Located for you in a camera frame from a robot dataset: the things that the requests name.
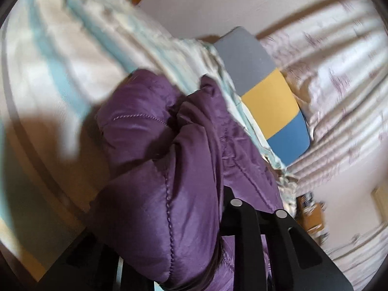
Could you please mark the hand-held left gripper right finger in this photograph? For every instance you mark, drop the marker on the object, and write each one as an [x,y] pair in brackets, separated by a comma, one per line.
[291,248]

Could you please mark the purple quilted jacket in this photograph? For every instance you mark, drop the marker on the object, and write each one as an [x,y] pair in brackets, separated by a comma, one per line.
[182,172]

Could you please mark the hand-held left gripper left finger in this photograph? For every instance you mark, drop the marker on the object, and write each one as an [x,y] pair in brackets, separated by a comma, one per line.
[91,266]

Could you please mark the striped bed blanket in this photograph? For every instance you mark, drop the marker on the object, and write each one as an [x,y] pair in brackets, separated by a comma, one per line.
[60,51]

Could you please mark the pink patterned curtain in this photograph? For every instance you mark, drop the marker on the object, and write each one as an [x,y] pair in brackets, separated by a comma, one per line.
[348,81]

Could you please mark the grey yellow blue headboard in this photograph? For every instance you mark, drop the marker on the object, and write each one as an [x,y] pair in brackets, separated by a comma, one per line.
[266,103]

